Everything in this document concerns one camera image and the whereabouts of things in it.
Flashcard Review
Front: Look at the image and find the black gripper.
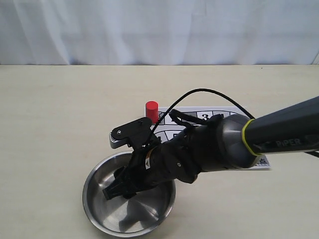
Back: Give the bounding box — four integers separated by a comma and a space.
102, 134, 199, 200

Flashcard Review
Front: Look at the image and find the red cylinder game piece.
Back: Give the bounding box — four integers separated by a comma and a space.
145, 101, 159, 124

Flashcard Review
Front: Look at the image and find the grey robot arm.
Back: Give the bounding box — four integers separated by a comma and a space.
103, 98, 319, 200

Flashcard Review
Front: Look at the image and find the stainless steel bowl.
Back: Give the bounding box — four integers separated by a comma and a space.
82, 151, 176, 238

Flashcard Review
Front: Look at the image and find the paper game board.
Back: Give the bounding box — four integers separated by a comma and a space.
154, 106, 271, 170

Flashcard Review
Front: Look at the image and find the white curtain backdrop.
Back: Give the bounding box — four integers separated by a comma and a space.
0, 0, 319, 65

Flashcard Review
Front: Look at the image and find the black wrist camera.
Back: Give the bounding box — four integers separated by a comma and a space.
109, 117, 152, 150

